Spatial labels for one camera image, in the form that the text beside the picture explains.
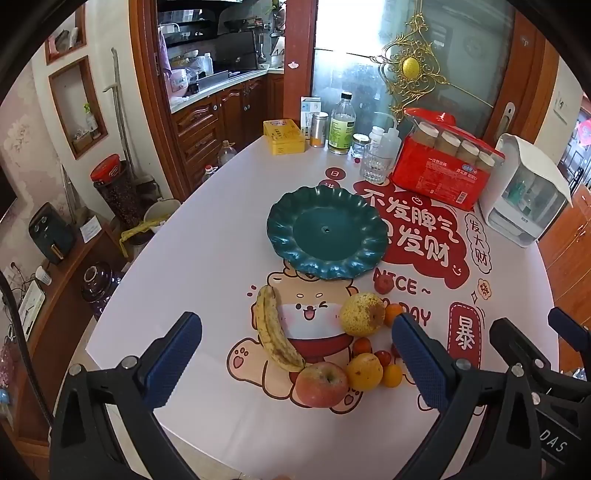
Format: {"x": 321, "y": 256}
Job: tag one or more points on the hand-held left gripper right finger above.
{"x": 418, "y": 362}

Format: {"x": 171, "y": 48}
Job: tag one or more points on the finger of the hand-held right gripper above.
{"x": 570, "y": 327}
{"x": 517, "y": 344}

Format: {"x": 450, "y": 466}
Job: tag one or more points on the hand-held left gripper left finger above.
{"x": 178, "y": 355}

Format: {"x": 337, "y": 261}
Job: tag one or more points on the small orange mandarin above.
{"x": 392, "y": 376}
{"x": 391, "y": 315}

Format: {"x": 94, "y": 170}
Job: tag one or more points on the yellow orange citrus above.
{"x": 364, "y": 373}

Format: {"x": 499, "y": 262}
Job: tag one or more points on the yellow pear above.
{"x": 361, "y": 315}

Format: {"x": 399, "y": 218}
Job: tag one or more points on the spotted yellow banana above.
{"x": 272, "y": 332}

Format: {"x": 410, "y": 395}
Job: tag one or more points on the red apple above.
{"x": 322, "y": 385}

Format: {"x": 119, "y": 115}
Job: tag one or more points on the dark green scalloped plate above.
{"x": 328, "y": 230}

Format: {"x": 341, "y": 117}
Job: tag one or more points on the red cherry tomato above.
{"x": 362, "y": 347}
{"x": 383, "y": 358}

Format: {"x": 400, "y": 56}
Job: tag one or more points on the small dark red fruit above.
{"x": 383, "y": 285}

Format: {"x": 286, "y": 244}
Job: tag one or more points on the dark ceramic pot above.
{"x": 101, "y": 290}

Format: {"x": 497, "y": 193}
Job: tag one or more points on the white bucket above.
{"x": 161, "y": 214}

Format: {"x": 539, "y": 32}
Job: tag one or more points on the white countertop dispenser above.
{"x": 517, "y": 194}

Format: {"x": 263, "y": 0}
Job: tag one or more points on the white power strip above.
{"x": 32, "y": 307}

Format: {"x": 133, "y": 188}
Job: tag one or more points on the dark air fryer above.
{"x": 51, "y": 233}

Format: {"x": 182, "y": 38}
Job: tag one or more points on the red lidded glass jar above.
{"x": 115, "y": 189}

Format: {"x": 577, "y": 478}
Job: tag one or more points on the red capped bottle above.
{"x": 209, "y": 174}

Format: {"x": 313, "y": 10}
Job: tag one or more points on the red paper cup package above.
{"x": 434, "y": 175}

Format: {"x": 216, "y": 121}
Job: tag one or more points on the ribbed drinking glass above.
{"x": 375, "y": 164}

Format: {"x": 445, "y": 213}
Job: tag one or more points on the plastic oil bottle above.
{"x": 226, "y": 153}

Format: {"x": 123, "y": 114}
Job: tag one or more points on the plastic squeeze wash bottle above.
{"x": 392, "y": 141}

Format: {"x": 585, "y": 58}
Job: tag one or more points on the small empty glass jar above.
{"x": 360, "y": 146}

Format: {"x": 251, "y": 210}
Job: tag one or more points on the white pill bottle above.
{"x": 376, "y": 134}

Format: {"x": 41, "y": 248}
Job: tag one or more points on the wooden kitchen cabinet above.
{"x": 217, "y": 120}

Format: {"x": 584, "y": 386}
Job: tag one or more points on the yellow tin box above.
{"x": 282, "y": 136}

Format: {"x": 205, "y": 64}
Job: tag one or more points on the glass vinegar bottle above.
{"x": 341, "y": 127}

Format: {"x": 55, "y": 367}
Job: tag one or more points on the metal can orange label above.
{"x": 319, "y": 130}

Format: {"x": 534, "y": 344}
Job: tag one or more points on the white carton box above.
{"x": 308, "y": 108}

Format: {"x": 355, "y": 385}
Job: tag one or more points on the gold door ornament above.
{"x": 411, "y": 67}

